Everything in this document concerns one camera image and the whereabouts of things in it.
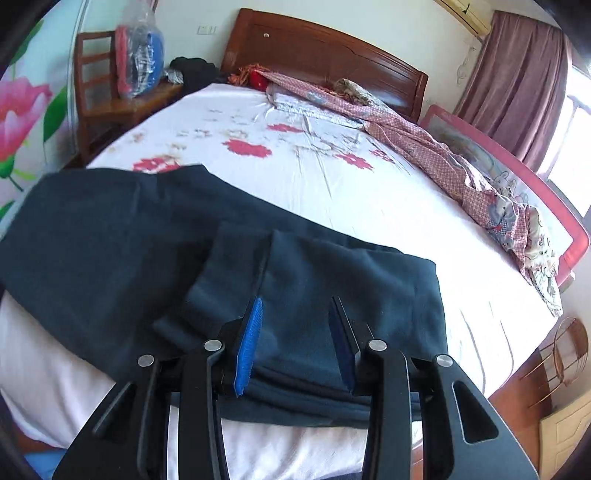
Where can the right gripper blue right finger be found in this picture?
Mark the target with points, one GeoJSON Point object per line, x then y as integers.
{"type": "Point", "coordinates": [464, 437]}

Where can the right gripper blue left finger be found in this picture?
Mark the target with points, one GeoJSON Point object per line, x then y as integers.
{"type": "Point", "coordinates": [126, 435]}

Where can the black sports pants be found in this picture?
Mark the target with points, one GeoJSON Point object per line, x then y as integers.
{"type": "Point", "coordinates": [115, 264]}

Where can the red patterned quilt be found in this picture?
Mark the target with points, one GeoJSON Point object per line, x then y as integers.
{"type": "Point", "coordinates": [516, 227]}

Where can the floral white bed sheet mattress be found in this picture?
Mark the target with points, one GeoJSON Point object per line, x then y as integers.
{"type": "Point", "coordinates": [332, 175]}

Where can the mauve curtain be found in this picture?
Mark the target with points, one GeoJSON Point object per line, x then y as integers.
{"type": "Point", "coordinates": [518, 86]}

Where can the floral wardrobe door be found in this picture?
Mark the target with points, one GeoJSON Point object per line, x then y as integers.
{"type": "Point", "coordinates": [38, 119]}

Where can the red pillow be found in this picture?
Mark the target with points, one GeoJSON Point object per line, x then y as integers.
{"type": "Point", "coordinates": [258, 82]}

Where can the wooden chair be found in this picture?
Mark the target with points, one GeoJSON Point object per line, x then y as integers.
{"type": "Point", "coordinates": [100, 108]}

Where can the wooden headboard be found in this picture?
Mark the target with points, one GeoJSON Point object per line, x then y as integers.
{"type": "Point", "coordinates": [321, 55]}

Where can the black clothes pile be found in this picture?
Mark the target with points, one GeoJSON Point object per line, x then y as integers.
{"type": "Point", "coordinates": [194, 74]}

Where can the air conditioner unit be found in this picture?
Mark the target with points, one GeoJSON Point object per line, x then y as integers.
{"type": "Point", "coordinates": [470, 17]}

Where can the plastic bag of clothes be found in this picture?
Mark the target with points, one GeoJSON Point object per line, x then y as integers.
{"type": "Point", "coordinates": [139, 50]}

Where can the wire stool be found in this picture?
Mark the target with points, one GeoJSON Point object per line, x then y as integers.
{"type": "Point", "coordinates": [567, 353]}

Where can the pink bed guard rail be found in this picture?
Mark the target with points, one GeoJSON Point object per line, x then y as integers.
{"type": "Point", "coordinates": [512, 178]}

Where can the wall socket plate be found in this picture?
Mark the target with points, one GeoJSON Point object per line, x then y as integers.
{"type": "Point", "coordinates": [207, 30]}

